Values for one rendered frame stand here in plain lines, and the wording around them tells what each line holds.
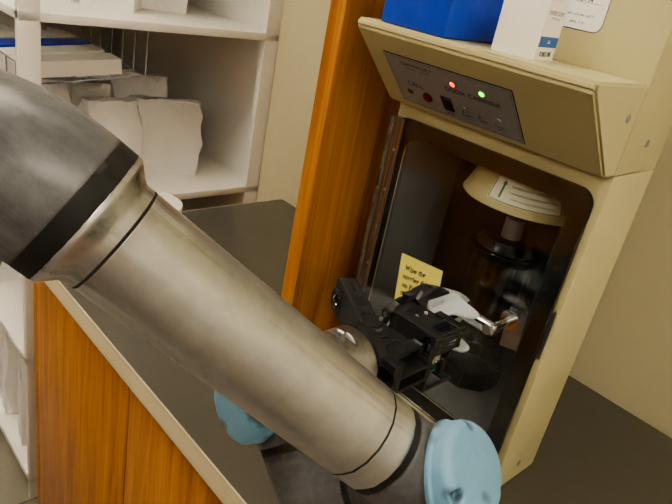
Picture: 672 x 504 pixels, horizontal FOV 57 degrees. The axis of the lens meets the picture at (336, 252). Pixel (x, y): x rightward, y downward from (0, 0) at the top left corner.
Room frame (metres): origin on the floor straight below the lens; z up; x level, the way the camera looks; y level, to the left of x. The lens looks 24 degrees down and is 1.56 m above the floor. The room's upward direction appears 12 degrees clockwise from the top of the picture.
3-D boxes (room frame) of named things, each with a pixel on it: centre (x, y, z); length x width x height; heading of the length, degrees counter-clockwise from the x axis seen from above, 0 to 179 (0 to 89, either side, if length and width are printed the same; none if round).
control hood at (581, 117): (0.74, -0.12, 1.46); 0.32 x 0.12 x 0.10; 47
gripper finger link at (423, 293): (0.65, -0.11, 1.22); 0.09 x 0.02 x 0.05; 137
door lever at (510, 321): (0.71, -0.19, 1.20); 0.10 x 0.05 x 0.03; 46
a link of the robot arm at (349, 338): (0.53, -0.03, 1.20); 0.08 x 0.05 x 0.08; 47
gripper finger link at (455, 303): (0.67, -0.16, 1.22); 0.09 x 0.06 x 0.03; 137
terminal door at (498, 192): (0.78, -0.16, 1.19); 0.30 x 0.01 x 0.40; 46
